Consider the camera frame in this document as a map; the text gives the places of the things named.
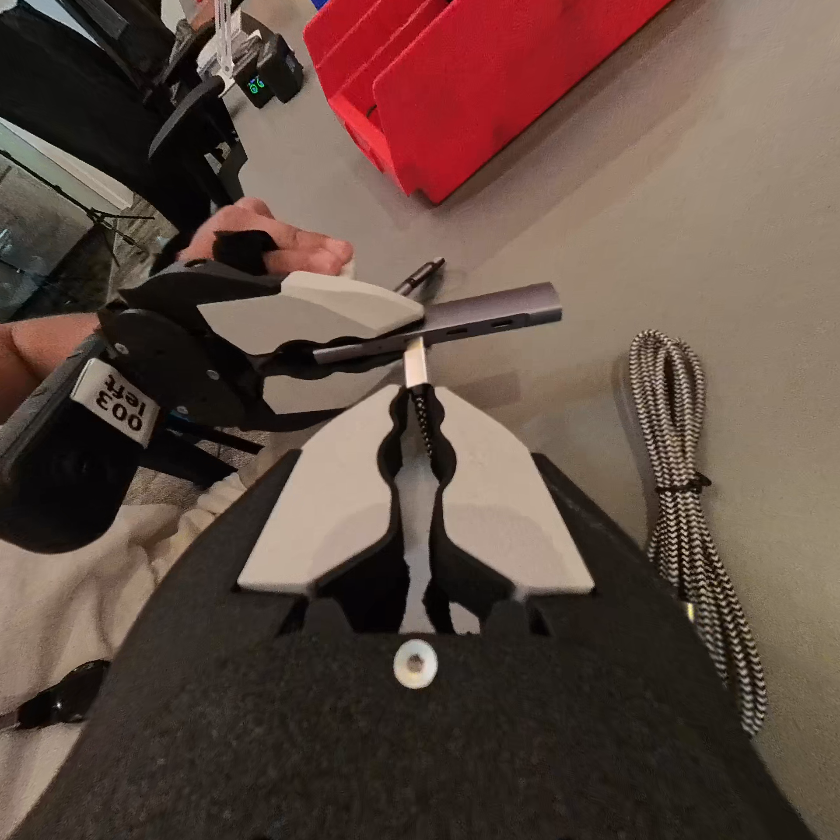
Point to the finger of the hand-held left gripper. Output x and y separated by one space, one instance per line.
322 309
322 387

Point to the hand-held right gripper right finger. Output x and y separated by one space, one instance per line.
516 525

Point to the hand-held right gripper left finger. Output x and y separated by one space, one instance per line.
315 525

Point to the red plastic bin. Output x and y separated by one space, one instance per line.
499 79

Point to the person's left forearm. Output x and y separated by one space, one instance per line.
46 355

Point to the grey desk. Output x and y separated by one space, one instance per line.
630 236

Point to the person's white shirt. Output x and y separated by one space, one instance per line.
79 591

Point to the black device green display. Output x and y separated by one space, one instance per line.
273 72

